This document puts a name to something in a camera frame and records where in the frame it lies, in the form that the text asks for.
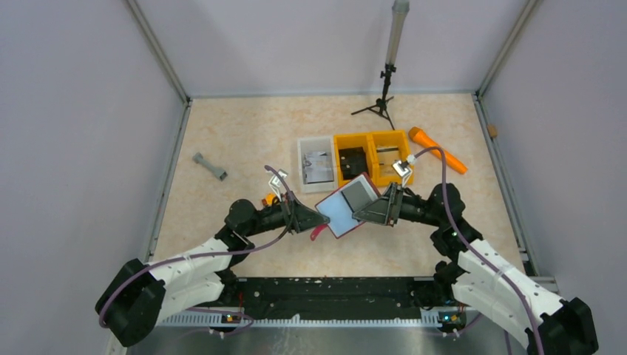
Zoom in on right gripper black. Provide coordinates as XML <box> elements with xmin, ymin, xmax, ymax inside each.
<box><xmin>353</xmin><ymin>181</ymin><xmax>443</xmax><ymax>227</ymax></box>

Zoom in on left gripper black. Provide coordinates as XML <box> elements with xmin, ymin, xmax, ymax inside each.
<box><xmin>244</xmin><ymin>191</ymin><xmax>330</xmax><ymax>237</ymax></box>

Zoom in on red leather card holder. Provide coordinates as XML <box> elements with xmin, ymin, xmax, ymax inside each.
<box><xmin>310</xmin><ymin>173</ymin><xmax>380</xmax><ymax>241</ymax></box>

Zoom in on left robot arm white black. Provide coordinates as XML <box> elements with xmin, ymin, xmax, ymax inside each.
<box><xmin>95</xmin><ymin>197</ymin><xmax>330</xmax><ymax>347</ymax></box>

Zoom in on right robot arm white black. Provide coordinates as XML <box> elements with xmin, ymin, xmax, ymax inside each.
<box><xmin>353</xmin><ymin>183</ymin><xmax>599</xmax><ymax>354</ymax></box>

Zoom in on yellow toy brick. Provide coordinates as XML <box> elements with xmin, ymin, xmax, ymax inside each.
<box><xmin>262</xmin><ymin>193</ymin><xmax>280</xmax><ymax>207</ymax></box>

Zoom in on small packets in clear bin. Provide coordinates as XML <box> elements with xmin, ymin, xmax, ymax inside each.
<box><xmin>302</xmin><ymin>151</ymin><xmax>333</xmax><ymax>184</ymax></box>

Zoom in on black part in bin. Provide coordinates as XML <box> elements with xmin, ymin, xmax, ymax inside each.
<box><xmin>339</xmin><ymin>147</ymin><xmax>368</xmax><ymax>180</ymax></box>

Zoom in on clear plastic bin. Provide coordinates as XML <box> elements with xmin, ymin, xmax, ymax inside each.
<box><xmin>297</xmin><ymin>135</ymin><xmax>338</xmax><ymax>194</ymax></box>

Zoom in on yellow bin with clear bag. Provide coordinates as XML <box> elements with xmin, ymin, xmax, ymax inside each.
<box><xmin>371</xmin><ymin>130</ymin><xmax>412</xmax><ymax>187</ymax></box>

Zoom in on yellow bin with black part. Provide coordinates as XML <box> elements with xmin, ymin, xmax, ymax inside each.
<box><xmin>333</xmin><ymin>132</ymin><xmax>374</xmax><ymax>187</ymax></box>

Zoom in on orange toy microphone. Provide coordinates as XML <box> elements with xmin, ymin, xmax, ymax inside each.
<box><xmin>408</xmin><ymin>126</ymin><xmax>467</xmax><ymax>175</ymax></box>

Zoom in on grey dumbbell shaped part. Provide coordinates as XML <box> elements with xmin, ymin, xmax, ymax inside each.
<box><xmin>192</xmin><ymin>152</ymin><xmax>228</xmax><ymax>181</ymax></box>

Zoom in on black tripod with grey pole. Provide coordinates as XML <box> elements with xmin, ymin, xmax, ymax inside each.
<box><xmin>351</xmin><ymin>0</ymin><xmax>410</xmax><ymax>130</ymax></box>

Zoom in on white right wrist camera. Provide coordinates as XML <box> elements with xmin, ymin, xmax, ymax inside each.
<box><xmin>392</xmin><ymin>154</ymin><xmax>416</xmax><ymax>188</ymax></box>

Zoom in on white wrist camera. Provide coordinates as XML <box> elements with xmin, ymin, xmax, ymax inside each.
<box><xmin>392</xmin><ymin>154</ymin><xmax>416</xmax><ymax>188</ymax></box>
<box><xmin>266</xmin><ymin>169</ymin><xmax>288</xmax><ymax>195</ymax></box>

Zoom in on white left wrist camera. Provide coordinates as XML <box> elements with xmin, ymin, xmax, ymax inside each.
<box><xmin>266</xmin><ymin>169</ymin><xmax>288</xmax><ymax>195</ymax></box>

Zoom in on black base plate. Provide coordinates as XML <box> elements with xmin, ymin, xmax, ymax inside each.
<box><xmin>215</xmin><ymin>277</ymin><xmax>484</xmax><ymax>322</ymax></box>

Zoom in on small tan wall knob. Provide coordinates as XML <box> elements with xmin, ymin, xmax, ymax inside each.
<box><xmin>487</xmin><ymin>124</ymin><xmax>498</xmax><ymax>139</ymax></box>

